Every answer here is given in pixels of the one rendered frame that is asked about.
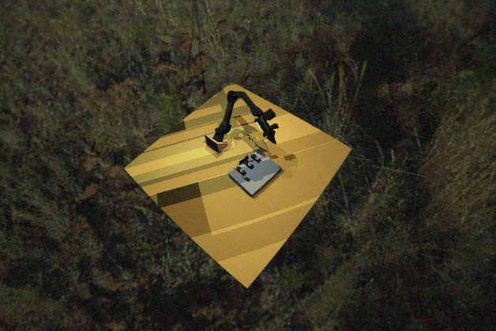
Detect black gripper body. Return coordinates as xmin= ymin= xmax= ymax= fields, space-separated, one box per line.
xmin=261 ymin=123 xmax=276 ymax=137

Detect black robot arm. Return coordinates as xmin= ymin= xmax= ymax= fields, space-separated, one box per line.
xmin=212 ymin=90 xmax=279 ymax=142

